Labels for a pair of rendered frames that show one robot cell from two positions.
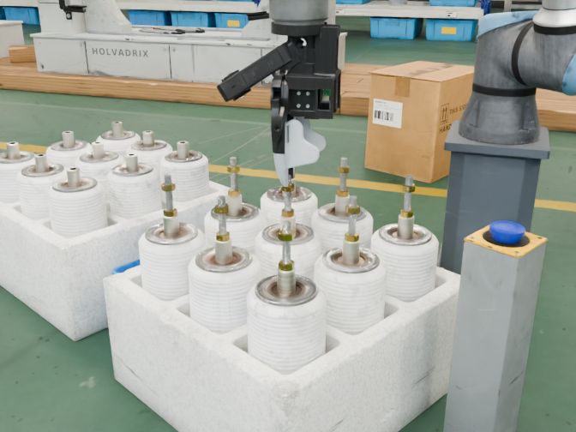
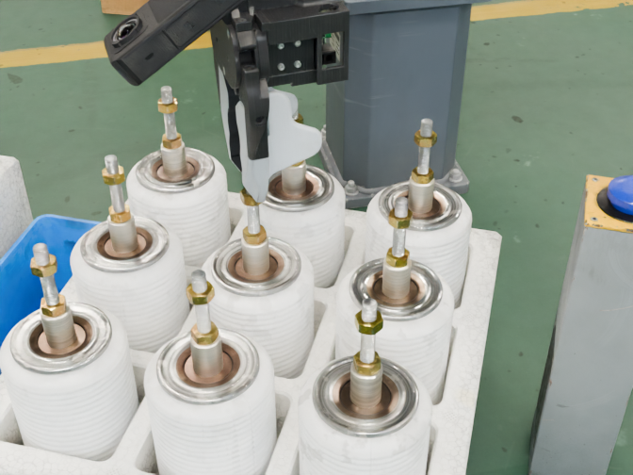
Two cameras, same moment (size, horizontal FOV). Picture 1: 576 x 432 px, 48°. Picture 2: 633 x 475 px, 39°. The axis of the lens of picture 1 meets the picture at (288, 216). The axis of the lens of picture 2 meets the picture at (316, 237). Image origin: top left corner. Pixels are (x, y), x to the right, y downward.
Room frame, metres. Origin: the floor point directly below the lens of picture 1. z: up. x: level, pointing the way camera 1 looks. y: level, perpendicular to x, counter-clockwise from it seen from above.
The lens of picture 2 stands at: (0.33, 0.26, 0.73)
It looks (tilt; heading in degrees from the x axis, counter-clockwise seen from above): 38 degrees down; 329
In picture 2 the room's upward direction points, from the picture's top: straight up
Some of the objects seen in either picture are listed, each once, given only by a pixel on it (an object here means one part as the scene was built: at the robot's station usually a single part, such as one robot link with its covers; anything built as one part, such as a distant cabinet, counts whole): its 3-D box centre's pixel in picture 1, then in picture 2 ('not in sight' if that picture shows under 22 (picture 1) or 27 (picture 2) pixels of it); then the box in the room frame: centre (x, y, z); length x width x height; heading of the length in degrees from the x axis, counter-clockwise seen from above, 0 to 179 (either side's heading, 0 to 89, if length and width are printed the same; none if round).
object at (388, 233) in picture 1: (405, 235); (419, 205); (0.85, -0.17, 0.25); 0.08 x 0.08 x 0.01
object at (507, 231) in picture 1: (507, 233); (632, 198); (0.70, -0.26, 0.32); 0.04 x 0.04 x 0.02
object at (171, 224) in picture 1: (171, 225); (58, 325); (0.85, 0.17, 0.26); 0.02 x 0.02 x 0.03
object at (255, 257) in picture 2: (287, 225); (255, 253); (0.85, 0.00, 0.26); 0.02 x 0.02 x 0.03
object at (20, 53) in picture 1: (33, 53); not in sight; (3.66, 1.41, 0.12); 0.24 x 0.10 x 0.08; 100
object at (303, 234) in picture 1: (287, 234); (256, 266); (0.85, 0.00, 0.25); 0.08 x 0.08 x 0.01
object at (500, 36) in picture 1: (512, 46); not in sight; (1.22, -0.41, 0.47); 0.13 x 0.12 x 0.14; 30
